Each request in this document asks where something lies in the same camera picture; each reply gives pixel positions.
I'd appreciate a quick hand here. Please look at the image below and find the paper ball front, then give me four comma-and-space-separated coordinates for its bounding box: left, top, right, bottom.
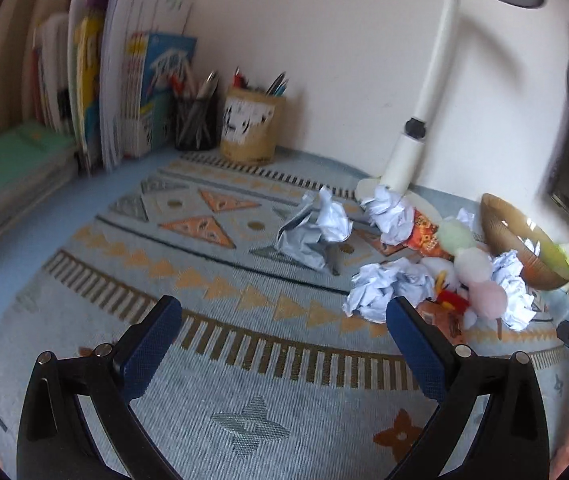
342, 258, 435, 324

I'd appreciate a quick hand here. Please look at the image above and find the black mesh pen holder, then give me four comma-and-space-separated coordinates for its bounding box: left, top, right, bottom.
172, 93, 220, 152

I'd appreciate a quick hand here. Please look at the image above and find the white red duck plush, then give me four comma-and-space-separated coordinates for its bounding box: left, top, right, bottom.
417, 257, 478, 338

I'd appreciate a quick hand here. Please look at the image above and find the paper ball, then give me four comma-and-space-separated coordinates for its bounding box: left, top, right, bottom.
362, 184, 416, 246
342, 258, 435, 324
275, 186, 353, 274
492, 250, 536, 332

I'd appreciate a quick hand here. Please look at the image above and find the patterned blue woven mat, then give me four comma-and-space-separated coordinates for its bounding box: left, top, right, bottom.
0, 146, 569, 480

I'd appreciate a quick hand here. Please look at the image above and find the orange snack wrapper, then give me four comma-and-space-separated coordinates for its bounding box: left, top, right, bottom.
403, 210, 453, 260

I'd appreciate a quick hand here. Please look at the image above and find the yellow spine book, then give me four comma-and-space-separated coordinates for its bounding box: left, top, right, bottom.
66, 0, 108, 174

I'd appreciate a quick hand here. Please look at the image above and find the green flat book stack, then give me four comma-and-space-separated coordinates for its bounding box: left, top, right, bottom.
0, 122, 77, 236

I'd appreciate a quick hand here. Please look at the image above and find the white paper stack upright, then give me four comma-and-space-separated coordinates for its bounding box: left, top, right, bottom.
99, 0, 192, 171

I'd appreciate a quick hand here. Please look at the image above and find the yellow paper pen holder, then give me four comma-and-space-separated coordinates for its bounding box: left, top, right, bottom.
220, 87, 286, 166

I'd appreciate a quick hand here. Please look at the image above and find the white desk lamp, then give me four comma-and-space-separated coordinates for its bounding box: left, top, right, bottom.
355, 0, 546, 204

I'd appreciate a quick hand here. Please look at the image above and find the brown wooden bowl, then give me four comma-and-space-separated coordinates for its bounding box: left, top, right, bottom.
480, 193, 569, 290

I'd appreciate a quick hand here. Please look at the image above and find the blue cover book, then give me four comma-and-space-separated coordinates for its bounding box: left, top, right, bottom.
121, 32, 198, 158

